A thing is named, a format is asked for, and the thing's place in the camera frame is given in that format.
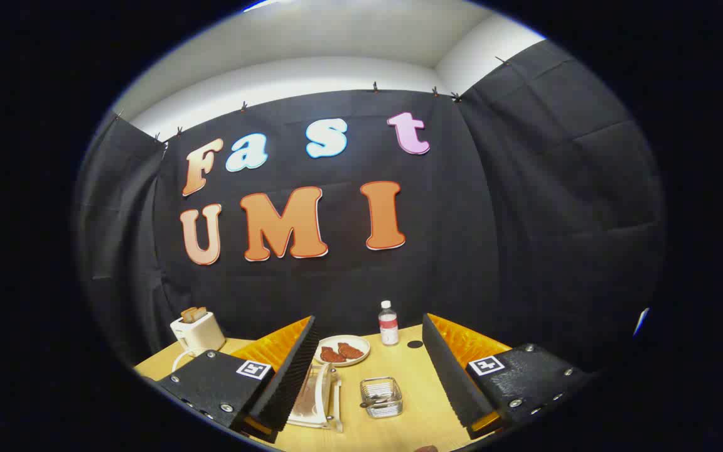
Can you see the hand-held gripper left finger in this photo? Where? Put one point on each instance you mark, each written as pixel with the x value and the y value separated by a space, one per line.
pixel 286 376

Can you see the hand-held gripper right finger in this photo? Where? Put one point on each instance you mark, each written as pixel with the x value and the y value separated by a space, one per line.
pixel 452 376

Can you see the beige plate with meat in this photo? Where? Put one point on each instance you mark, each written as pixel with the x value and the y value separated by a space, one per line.
pixel 327 342

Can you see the red meat piece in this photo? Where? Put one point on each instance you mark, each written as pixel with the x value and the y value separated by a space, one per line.
pixel 351 351
pixel 331 355

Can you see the clear bottle with red label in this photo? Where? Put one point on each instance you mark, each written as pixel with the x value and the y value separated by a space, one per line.
pixel 389 326

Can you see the white toaster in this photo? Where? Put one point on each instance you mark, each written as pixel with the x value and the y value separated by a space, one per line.
pixel 201 336

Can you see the toast slices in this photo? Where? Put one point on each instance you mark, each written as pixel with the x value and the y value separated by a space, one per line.
pixel 193 314

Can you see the black backdrop cloth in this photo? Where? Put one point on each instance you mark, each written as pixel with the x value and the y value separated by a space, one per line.
pixel 493 207

